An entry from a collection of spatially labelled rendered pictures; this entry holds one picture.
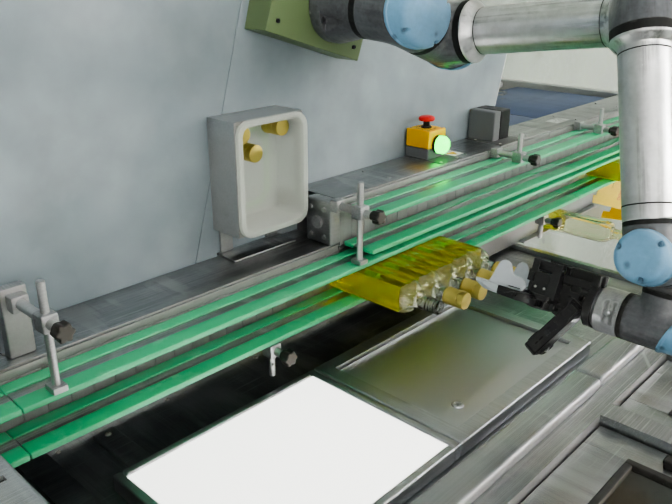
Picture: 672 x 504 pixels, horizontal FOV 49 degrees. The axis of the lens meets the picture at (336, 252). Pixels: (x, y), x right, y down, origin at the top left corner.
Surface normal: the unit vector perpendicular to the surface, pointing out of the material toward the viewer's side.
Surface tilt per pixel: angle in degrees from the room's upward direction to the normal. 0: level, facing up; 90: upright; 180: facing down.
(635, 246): 90
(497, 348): 90
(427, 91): 0
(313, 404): 90
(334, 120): 0
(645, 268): 90
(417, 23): 8
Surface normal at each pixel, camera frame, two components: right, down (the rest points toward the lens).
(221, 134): -0.68, 0.27
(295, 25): 0.71, 0.32
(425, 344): 0.01, -0.93
